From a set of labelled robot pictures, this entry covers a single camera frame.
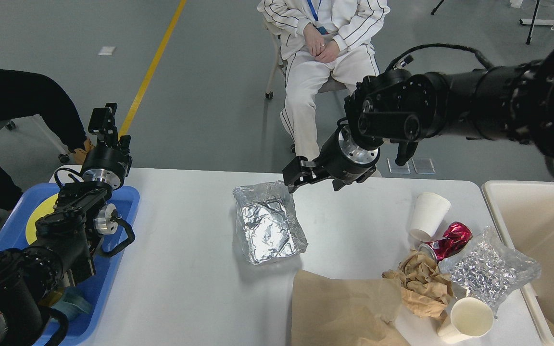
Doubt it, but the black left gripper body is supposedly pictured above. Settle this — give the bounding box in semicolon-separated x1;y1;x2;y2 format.
81;145;132;190

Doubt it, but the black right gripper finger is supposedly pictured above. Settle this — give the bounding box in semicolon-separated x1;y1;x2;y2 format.
332;166;377;191
283;156;330;194

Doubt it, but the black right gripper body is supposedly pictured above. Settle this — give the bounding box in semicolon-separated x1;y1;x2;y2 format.
316;126;380;179

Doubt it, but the aluminium foil tray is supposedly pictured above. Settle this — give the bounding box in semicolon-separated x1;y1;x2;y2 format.
232;180;308;266

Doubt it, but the yellow plastic plate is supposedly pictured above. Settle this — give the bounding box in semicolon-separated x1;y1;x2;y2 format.
25;193;60;247

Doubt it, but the white paper cup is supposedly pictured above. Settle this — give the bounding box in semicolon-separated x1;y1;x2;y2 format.
409;192;452;242

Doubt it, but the dark teal mug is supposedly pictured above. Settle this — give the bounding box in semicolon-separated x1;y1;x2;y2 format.
51;287;94;321

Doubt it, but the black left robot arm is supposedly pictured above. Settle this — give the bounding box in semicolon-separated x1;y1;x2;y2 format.
0;103;136;346

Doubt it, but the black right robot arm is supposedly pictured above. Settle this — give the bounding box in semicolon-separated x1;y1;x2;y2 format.
283;44;554;193

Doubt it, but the tan work boot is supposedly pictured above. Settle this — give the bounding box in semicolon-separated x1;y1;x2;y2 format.
69;137;95;166

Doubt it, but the clear floor plate left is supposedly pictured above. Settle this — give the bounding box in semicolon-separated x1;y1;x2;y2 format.
387;158;411;174

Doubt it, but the clear floor plate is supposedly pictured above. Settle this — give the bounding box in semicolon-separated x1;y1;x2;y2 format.
387;158;411;174
412;158;437;174

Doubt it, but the clear floor plate right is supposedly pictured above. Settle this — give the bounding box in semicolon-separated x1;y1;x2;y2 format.
412;158;437;174

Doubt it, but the white paper scrap on floor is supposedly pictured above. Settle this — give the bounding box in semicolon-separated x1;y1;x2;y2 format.
98;46;116;56

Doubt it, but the person in black trousers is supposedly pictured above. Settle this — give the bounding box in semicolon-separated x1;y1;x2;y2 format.
0;69;87;211

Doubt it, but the red round object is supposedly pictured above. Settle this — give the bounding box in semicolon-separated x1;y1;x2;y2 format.
418;222;472;262

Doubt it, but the blue plastic tray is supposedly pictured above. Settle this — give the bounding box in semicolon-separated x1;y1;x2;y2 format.
0;183;140;346

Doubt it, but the person in white tracksuit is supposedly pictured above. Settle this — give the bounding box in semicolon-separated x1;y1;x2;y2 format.
257;0;390;160

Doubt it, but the crumpled brown paper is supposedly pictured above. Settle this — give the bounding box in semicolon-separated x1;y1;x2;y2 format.
382;249;453;321

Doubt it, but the clear plastic wrapper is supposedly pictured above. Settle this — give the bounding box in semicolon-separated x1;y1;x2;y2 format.
439;226;541;314

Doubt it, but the white cup lower right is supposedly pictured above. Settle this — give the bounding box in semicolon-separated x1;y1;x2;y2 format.
437;297;494;344

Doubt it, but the beige plastic bin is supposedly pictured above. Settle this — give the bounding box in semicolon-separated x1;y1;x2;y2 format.
483;180;554;337

